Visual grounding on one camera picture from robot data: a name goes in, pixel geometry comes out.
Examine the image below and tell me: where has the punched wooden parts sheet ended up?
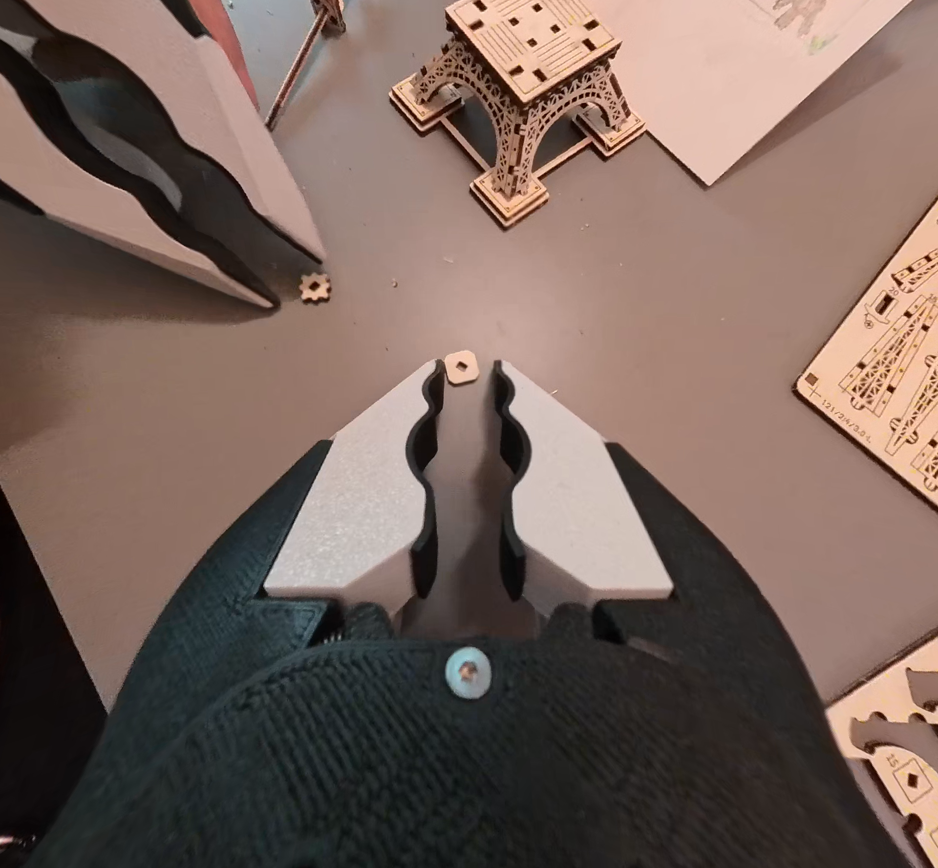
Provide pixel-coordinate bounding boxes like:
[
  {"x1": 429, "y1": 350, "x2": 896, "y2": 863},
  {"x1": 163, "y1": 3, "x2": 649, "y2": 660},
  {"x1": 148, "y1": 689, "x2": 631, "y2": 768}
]
[{"x1": 824, "y1": 630, "x2": 938, "y2": 868}]

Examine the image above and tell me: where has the wooden tower base model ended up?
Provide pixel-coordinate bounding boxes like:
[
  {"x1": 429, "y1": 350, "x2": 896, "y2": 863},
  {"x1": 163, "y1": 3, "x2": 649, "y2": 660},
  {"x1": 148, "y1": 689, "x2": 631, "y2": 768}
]
[{"x1": 388, "y1": 0, "x2": 647, "y2": 230}]

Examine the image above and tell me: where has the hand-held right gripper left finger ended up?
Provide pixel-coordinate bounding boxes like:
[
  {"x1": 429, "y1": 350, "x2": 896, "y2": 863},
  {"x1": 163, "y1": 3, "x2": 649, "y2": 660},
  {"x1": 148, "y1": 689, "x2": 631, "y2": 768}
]
[{"x1": 262, "y1": 359, "x2": 448, "y2": 604}]

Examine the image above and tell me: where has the wooden rod with square piece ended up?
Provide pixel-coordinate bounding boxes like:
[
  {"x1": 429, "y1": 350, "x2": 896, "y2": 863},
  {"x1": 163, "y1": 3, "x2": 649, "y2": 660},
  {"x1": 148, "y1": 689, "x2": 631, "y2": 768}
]
[{"x1": 265, "y1": 0, "x2": 371, "y2": 130}]

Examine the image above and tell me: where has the person's left hand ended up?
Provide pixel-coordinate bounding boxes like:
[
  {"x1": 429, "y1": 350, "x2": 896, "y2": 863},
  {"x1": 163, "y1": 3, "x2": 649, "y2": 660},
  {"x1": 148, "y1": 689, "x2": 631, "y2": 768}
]
[{"x1": 157, "y1": 0, "x2": 259, "y2": 110}]

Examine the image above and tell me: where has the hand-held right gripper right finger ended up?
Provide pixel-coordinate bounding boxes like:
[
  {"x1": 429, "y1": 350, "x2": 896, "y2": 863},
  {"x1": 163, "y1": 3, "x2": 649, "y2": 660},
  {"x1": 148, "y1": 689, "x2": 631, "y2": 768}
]
[{"x1": 492, "y1": 359, "x2": 675, "y2": 605}]

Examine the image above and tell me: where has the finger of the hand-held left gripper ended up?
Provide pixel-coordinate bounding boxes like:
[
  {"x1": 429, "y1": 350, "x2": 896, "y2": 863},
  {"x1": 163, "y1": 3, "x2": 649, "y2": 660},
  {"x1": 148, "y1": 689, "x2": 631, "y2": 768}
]
[
  {"x1": 0, "y1": 0, "x2": 327, "y2": 261},
  {"x1": 0, "y1": 55, "x2": 281, "y2": 310}
]

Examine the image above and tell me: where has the instruction sheet with tower drawings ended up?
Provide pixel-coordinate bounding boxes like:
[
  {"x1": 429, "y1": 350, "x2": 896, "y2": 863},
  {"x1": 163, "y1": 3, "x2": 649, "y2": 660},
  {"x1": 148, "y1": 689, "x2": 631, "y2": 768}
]
[{"x1": 440, "y1": 0, "x2": 938, "y2": 188}]

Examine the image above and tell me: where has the wooden sheet with tower parts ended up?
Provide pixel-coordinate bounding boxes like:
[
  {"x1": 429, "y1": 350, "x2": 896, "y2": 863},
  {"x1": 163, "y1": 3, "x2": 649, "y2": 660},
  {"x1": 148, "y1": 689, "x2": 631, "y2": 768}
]
[{"x1": 791, "y1": 201, "x2": 938, "y2": 510}]

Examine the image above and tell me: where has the grey desk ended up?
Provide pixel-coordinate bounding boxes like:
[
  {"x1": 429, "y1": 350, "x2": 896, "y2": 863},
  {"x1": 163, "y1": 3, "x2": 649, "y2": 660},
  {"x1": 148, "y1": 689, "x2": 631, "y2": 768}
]
[{"x1": 0, "y1": 0, "x2": 938, "y2": 715}]

